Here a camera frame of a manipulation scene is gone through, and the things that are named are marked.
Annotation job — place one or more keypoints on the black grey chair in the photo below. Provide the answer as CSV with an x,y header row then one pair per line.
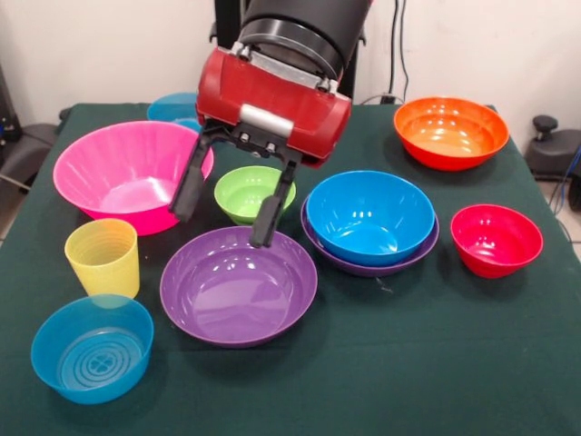
x,y
551,150
25,152

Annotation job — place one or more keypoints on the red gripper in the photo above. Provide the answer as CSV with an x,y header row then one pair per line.
x,y
272,100

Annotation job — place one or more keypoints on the small green bowl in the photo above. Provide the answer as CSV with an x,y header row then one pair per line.
x,y
236,195

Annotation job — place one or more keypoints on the translucent yellow cup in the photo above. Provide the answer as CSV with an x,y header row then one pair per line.
x,y
102,259

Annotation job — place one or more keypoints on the black equipment box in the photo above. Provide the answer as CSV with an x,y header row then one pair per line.
x,y
8,118

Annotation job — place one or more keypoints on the orange bowl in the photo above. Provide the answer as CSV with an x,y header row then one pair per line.
x,y
449,136

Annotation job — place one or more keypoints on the purple bowl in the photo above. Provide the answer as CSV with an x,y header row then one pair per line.
x,y
377,271
236,290

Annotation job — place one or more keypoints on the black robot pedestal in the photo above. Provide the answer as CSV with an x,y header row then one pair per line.
x,y
227,54

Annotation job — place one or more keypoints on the large pink bowl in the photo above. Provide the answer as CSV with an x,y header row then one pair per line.
x,y
127,172

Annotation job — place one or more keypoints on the translucent blue small bowl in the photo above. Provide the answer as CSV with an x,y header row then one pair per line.
x,y
91,359
170,106

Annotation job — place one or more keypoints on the dark green table cloth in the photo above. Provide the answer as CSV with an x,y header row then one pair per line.
x,y
318,318

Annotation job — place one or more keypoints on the small pink-red bowl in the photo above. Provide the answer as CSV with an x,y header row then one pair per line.
x,y
495,245

